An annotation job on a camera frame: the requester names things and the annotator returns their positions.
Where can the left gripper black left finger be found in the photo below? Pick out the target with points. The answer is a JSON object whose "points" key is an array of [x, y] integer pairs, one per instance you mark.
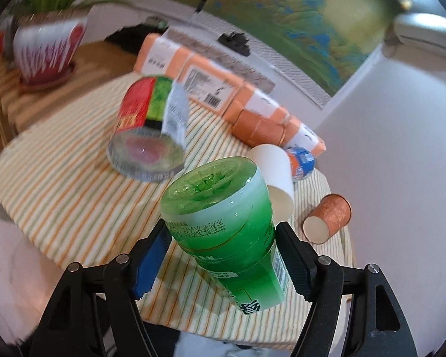
{"points": [[70, 325]]}

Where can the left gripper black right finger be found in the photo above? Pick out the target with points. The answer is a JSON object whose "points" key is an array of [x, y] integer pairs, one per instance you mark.
{"points": [[376, 325]]}

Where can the copper paper cup lying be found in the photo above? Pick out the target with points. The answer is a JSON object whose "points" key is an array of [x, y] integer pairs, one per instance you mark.
{"points": [[331, 214]]}

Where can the white paper cup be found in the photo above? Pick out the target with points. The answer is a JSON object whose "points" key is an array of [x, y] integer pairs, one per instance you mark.
{"points": [[275, 167]]}

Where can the red green labelled plastic cup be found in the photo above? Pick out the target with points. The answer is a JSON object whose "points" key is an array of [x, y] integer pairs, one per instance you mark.
{"points": [[148, 142]]}

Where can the brown paper cup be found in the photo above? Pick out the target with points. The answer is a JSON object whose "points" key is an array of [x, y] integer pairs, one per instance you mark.
{"points": [[254, 129]]}

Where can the orange tissue pack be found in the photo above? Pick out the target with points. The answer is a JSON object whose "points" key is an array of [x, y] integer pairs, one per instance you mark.
{"points": [[210, 85], [256, 101], [160, 56], [297, 134]]}

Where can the wooden slatted bench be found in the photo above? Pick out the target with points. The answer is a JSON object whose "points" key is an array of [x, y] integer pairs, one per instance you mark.
{"points": [[22, 106]]}

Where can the orange tissue pack near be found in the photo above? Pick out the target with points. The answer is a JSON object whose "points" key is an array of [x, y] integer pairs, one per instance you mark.
{"points": [[210, 85]]}

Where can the orange tissue pack far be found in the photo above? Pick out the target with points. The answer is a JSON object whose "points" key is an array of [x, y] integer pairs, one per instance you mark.
{"points": [[160, 56]]}

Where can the red white flower pot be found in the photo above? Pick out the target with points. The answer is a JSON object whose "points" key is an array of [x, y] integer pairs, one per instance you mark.
{"points": [[44, 46]]}

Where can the landscape painting mural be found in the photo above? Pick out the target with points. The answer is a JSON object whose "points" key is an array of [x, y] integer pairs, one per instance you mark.
{"points": [[328, 40]]}

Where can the white air conditioner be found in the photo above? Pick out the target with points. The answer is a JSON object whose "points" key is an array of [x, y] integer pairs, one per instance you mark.
{"points": [[420, 30]]}

